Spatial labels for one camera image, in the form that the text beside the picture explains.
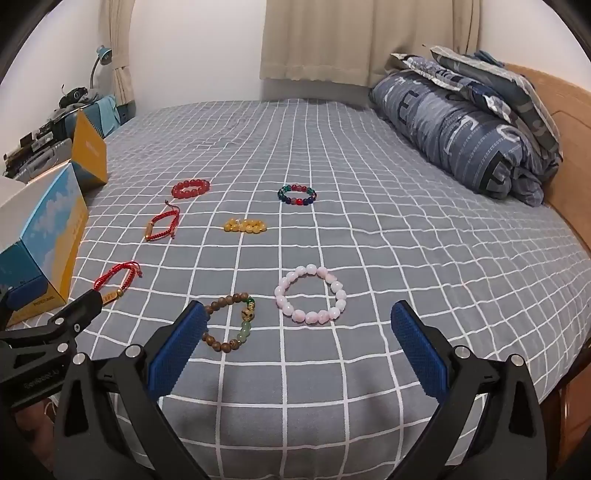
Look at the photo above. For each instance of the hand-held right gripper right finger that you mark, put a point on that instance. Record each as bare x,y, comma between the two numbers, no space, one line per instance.
420,355

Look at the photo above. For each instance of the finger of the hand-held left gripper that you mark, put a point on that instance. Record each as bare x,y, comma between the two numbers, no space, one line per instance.
69,316
25,295

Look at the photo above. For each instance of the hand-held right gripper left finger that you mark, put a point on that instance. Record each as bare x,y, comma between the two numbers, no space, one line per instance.
180,350

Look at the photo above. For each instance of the white box blue flap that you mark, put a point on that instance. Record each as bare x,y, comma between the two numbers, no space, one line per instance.
51,230

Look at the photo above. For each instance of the grey checked bed sheet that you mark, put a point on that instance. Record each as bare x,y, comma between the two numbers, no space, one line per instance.
369,258

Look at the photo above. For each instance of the grey plastic case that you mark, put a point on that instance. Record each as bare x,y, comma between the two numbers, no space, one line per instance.
39,159

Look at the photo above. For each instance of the teal case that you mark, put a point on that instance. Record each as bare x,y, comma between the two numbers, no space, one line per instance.
99,115

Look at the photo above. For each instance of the pile of dark clutter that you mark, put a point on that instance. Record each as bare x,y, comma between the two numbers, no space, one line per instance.
69,99

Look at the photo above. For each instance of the blue patterned pillow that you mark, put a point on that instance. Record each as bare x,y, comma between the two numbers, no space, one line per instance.
461,134

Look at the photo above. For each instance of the blue desk lamp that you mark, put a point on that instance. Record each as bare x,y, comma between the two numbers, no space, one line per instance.
104,55

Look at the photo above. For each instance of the beige tied curtain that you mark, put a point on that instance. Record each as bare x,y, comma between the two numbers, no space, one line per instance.
121,50

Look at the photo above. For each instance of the blue printed pillow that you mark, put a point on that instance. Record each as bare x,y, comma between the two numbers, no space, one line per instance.
489,81

